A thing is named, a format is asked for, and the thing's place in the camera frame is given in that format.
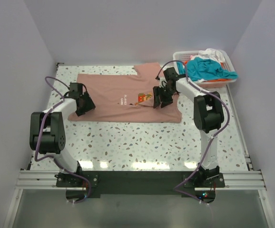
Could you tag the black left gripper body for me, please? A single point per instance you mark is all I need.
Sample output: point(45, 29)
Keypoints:
point(87, 104)

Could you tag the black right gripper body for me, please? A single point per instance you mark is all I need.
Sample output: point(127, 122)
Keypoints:
point(169, 92)

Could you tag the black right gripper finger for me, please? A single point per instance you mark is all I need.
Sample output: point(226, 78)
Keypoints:
point(166, 100)
point(156, 96)

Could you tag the pink printed t-shirt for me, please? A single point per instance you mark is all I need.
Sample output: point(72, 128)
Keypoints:
point(127, 98)

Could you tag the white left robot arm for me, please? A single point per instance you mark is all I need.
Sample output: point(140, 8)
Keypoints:
point(47, 137)

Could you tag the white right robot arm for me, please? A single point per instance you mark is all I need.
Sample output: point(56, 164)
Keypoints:
point(208, 116)

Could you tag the teal t-shirt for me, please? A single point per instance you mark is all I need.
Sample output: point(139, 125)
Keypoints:
point(205, 69)

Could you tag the white t-shirt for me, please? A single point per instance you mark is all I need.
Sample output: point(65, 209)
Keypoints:
point(210, 53)

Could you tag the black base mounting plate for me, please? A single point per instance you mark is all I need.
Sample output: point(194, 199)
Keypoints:
point(94, 184)

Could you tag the aluminium rail frame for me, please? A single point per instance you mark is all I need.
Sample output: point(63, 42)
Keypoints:
point(234, 180)

